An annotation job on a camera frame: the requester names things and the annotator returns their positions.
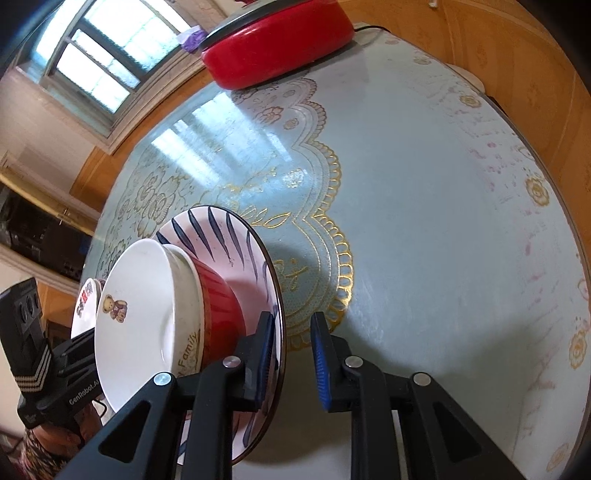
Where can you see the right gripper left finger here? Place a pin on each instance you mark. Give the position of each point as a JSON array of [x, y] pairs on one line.
[[181, 428]]

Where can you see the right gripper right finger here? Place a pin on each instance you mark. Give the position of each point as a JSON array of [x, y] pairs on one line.
[[402, 427]]

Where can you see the white plate red characters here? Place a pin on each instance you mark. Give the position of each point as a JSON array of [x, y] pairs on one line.
[[86, 306]]

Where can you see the white bowl bear print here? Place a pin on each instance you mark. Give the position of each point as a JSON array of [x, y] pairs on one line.
[[150, 319]]

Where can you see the large blue striped bowl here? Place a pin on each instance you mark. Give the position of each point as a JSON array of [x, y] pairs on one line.
[[239, 283]]

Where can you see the red bowl white inside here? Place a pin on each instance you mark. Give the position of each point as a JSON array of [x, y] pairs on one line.
[[223, 321]]

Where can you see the person left hand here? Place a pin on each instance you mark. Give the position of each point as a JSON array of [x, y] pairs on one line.
[[85, 425]]

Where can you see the dark doorway cabinet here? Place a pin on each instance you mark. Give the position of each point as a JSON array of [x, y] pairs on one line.
[[54, 237]]

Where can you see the floral glass table cover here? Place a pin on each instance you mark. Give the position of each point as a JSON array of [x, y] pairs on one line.
[[398, 200]]

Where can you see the purple tissue pack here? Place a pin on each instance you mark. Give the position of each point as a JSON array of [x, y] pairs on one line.
[[190, 39]]

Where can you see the red electric cooking pot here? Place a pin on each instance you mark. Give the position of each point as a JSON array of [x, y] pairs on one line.
[[278, 44]]

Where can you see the grey pot lid red knob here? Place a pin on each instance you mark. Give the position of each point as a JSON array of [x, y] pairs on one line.
[[240, 19]]

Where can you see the window with metal frame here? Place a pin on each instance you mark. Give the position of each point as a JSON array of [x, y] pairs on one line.
[[107, 64]]

